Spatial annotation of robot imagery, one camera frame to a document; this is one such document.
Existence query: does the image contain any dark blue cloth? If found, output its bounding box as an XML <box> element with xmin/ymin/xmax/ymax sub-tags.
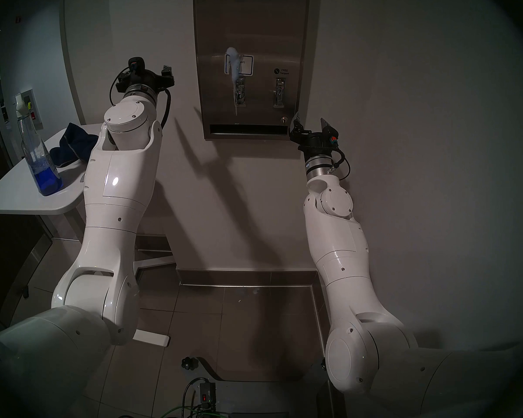
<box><xmin>49</xmin><ymin>122</ymin><xmax>100</xmax><ymax>169</ymax></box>

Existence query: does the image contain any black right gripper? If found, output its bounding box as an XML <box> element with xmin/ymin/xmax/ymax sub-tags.
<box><xmin>289</xmin><ymin>111</ymin><xmax>337</xmax><ymax>160</ymax></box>

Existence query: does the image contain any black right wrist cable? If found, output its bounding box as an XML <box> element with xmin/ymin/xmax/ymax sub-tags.
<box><xmin>331</xmin><ymin>147</ymin><xmax>350</xmax><ymax>180</ymax></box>

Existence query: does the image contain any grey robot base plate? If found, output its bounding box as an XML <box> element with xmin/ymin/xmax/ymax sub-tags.
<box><xmin>198</xmin><ymin>358</ymin><xmax>332</xmax><ymax>418</ymax></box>

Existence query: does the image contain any white table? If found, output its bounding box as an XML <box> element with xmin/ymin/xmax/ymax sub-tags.
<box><xmin>0</xmin><ymin>122</ymin><xmax>177</xmax><ymax>348</ymax></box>

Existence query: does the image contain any white foam blob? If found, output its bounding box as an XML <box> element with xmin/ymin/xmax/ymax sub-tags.
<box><xmin>225</xmin><ymin>47</ymin><xmax>245</xmax><ymax>116</ymax></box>

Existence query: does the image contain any stainless steel wall dispenser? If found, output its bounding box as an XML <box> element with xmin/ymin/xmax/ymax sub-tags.
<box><xmin>193</xmin><ymin>0</ymin><xmax>311</xmax><ymax>140</ymax></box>

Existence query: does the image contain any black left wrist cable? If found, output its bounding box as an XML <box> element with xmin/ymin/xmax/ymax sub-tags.
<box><xmin>109</xmin><ymin>67</ymin><xmax>173</xmax><ymax>130</ymax></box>

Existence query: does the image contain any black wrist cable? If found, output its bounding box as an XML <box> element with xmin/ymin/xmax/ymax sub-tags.
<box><xmin>109</xmin><ymin>67</ymin><xmax>173</xmax><ymax>130</ymax></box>
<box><xmin>331</xmin><ymin>147</ymin><xmax>350</xmax><ymax>180</ymax></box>

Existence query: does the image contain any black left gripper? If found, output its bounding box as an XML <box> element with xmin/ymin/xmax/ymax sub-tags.
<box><xmin>115</xmin><ymin>65</ymin><xmax>176</xmax><ymax>95</ymax></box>

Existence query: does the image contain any black box with red switch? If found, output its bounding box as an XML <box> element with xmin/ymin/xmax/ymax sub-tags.
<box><xmin>195</xmin><ymin>380</ymin><xmax>216</xmax><ymax>409</ymax></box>

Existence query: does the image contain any green cable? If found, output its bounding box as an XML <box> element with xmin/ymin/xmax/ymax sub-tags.
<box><xmin>155</xmin><ymin>403</ymin><xmax>227</xmax><ymax>418</ymax></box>

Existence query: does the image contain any spray bottle with blue liquid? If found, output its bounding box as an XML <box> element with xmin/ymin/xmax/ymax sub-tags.
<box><xmin>14</xmin><ymin>94</ymin><xmax>64</xmax><ymax>197</ymax></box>

